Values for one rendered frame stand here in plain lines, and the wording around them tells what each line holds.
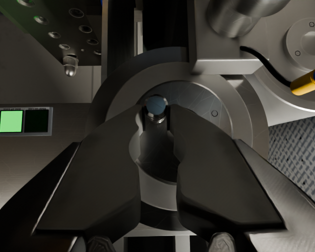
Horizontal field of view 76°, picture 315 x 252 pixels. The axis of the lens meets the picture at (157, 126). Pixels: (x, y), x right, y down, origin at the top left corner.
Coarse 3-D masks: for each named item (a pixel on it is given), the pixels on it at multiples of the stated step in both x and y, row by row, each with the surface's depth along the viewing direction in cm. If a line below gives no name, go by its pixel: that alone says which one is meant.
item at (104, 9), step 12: (108, 0) 18; (120, 0) 25; (108, 12) 18; (120, 12) 25; (108, 24) 18; (120, 24) 25; (108, 36) 18; (120, 36) 25; (132, 36) 40; (108, 48) 18; (120, 48) 25; (132, 48) 39; (108, 60) 18; (120, 60) 25; (108, 72) 18
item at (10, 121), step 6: (6, 114) 48; (12, 114) 48; (18, 114) 48; (0, 120) 48; (6, 120) 48; (12, 120) 48; (18, 120) 48; (0, 126) 48; (6, 126) 48; (12, 126) 48; (18, 126) 48
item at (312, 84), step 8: (240, 48) 13; (248, 48) 13; (256, 56) 12; (264, 56) 12; (264, 64) 12; (272, 72) 12; (312, 72) 10; (280, 80) 12; (288, 80) 11; (296, 80) 11; (304, 80) 10; (312, 80) 10; (296, 88) 11; (304, 88) 10; (312, 88) 10
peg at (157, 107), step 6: (150, 96) 12; (156, 96) 12; (162, 96) 12; (144, 102) 12; (150, 102) 11; (156, 102) 11; (162, 102) 11; (144, 108) 12; (150, 108) 11; (156, 108) 11; (162, 108) 11; (150, 114) 11; (156, 114) 11; (162, 114) 12; (150, 120) 13; (156, 120) 13; (162, 120) 14
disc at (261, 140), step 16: (160, 48) 17; (176, 48) 17; (128, 64) 17; (144, 64) 17; (112, 80) 17; (240, 80) 17; (96, 96) 16; (112, 96) 16; (256, 96) 17; (96, 112) 16; (256, 112) 16; (256, 128) 16; (256, 144) 16; (144, 208) 15; (160, 208) 15; (144, 224) 15; (160, 224) 15; (176, 224) 15
